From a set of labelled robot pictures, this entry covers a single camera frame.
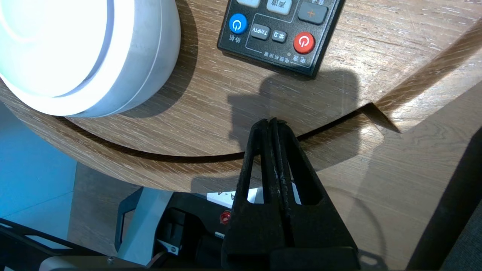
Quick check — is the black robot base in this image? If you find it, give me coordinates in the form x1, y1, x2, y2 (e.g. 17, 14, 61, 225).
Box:
0, 187, 302, 271

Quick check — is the round wooden side table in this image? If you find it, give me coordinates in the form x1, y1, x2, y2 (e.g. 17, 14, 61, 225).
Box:
0, 0, 482, 159

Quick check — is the grey upholstered bed frame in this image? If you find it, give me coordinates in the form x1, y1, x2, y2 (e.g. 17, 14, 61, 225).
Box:
406, 126, 482, 271

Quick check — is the white round puck lamp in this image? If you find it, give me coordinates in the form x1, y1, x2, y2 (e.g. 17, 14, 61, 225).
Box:
0, 0, 182, 117

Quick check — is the black TV remote control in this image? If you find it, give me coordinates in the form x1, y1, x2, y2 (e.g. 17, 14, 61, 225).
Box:
217, 0, 346, 79

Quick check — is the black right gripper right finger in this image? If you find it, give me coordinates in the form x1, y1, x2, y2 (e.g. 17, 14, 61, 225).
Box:
270, 118, 361, 271

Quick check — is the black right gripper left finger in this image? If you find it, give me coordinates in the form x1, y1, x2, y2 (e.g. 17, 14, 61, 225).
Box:
221, 119, 287, 271

